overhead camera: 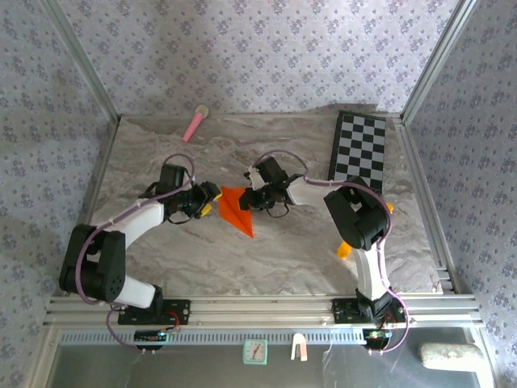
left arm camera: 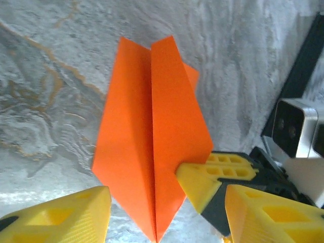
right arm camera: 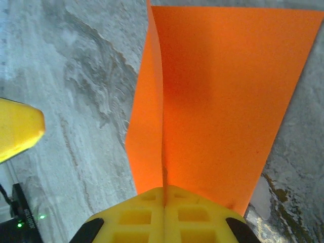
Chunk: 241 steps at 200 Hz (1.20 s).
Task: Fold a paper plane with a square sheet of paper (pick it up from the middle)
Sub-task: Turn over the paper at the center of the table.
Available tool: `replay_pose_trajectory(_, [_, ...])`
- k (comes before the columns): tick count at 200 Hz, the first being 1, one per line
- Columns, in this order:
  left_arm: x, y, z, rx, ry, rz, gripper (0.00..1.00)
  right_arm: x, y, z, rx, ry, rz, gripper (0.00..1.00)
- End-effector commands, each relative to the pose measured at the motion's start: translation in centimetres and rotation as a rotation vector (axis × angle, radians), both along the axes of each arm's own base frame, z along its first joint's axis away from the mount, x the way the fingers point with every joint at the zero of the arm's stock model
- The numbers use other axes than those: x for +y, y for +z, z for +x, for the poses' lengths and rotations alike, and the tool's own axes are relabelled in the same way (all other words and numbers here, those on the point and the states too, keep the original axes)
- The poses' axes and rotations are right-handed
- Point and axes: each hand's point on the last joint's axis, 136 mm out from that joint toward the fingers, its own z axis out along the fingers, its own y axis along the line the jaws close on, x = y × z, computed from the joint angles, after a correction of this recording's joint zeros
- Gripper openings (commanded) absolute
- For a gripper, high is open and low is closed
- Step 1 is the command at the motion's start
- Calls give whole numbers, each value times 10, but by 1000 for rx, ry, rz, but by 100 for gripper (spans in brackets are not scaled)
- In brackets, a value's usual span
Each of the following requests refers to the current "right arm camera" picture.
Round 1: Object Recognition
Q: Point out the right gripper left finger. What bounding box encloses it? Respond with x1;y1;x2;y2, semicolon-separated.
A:
72;186;166;243

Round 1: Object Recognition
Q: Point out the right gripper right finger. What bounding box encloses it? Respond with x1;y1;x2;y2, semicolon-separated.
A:
164;184;262;243

